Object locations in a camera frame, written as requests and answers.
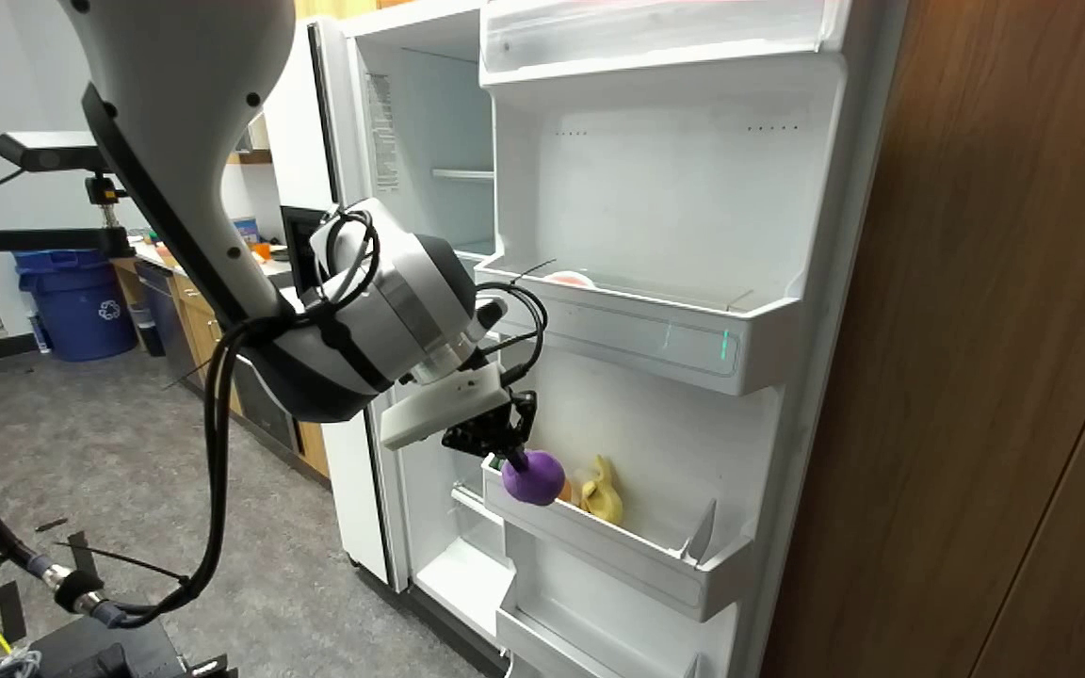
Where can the yellow banana plush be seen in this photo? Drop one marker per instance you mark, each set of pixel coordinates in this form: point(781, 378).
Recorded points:
point(604, 491)

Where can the small blue container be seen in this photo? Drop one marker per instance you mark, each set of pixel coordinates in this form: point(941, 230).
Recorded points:
point(244, 235)

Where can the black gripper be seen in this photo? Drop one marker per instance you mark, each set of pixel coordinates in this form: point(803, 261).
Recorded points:
point(487, 434)

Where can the black stereo camera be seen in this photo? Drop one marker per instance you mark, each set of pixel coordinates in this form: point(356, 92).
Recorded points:
point(46, 153)

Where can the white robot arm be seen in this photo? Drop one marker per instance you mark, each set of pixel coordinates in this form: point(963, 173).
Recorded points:
point(190, 100)

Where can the brown wooden cabinet panel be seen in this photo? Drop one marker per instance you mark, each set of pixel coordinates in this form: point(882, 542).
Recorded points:
point(1007, 314)

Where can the deep white door bin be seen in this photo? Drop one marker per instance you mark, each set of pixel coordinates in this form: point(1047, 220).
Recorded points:
point(640, 333)

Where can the white fridge body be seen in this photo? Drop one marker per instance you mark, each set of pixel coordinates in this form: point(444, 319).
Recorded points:
point(423, 114)

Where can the blue recycling bin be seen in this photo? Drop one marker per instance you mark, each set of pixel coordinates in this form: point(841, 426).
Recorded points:
point(74, 306)

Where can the white fridge door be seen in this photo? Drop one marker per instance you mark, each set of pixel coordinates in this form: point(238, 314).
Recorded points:
point(669, 190)

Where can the black tripod stand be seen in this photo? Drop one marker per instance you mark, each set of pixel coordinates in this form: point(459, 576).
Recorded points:
point(16, 239)

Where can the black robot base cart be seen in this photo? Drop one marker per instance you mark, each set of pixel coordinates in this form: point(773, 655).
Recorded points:
point(104, 654)

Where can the lidded white door compartment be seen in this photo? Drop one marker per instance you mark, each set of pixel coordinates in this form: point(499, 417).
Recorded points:
point(658, 33)

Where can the white door bin with divider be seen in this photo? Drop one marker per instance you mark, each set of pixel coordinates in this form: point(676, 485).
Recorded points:
point(620, 551)

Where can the purple plush ball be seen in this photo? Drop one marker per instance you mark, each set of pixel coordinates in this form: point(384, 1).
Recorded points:
point(531, 478)

